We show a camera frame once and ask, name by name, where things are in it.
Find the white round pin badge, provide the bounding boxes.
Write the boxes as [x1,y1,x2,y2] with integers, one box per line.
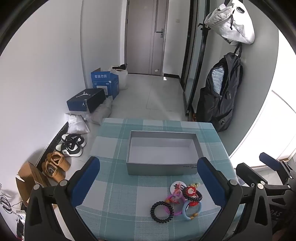
[170,181,187,194]

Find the grey open cardboard box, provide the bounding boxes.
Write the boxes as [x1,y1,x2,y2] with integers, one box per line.
[126,131,204,176]

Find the black mirror frame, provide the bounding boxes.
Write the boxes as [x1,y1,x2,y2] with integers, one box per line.
[180,0,210,116]

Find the black Jordan shoe box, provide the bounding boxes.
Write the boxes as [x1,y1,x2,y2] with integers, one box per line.
[67,88,106,113]

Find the grey door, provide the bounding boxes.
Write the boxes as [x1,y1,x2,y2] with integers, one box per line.
[125,0,169,76]

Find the black white sneakers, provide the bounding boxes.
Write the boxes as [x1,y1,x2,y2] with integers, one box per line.
[55,133,86,157]

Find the tan brown shoes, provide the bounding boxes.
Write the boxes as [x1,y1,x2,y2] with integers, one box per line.
[42,151,71,183]

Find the black jacket hanging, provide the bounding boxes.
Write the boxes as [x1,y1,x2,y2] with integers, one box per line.
[196,52,243,132]

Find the white plastic bag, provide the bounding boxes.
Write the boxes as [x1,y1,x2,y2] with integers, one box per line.
[109,64,128,90]

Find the brown cardboard box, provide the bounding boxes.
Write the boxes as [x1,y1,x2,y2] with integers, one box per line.
[16,162,51,207]

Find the blue cardboard box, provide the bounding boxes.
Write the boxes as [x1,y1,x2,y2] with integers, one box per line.
[91,68,119,99]

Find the black spiral hair tie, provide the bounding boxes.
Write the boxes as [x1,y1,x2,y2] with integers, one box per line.
[150,201,175,224]

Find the light blue bracelet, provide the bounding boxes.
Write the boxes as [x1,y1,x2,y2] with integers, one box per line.
[181,200,203,221]

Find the white plastic package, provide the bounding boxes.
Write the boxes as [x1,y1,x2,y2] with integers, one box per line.
[65,113,90,134]

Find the white bag hanging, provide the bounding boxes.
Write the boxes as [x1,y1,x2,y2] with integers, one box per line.
[204,0,255,46]

